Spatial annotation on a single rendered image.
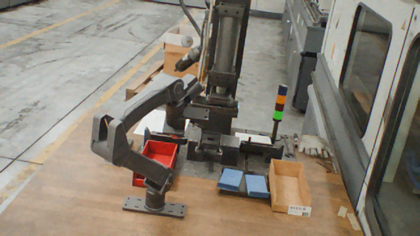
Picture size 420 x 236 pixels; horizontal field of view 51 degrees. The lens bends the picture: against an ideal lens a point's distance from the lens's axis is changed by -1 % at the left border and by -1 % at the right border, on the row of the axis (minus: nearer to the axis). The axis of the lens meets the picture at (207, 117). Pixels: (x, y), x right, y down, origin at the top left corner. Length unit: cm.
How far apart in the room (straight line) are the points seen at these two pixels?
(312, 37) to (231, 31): 316
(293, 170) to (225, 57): 51
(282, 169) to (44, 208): 86
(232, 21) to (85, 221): 82
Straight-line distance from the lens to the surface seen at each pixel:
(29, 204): 149
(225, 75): 160
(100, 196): 150
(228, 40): 158
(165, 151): 174
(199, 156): 173
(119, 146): 115
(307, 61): 474
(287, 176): 174
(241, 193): 156
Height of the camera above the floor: 174
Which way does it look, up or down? 23 degrees down
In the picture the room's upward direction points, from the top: 7 degrees clockwise
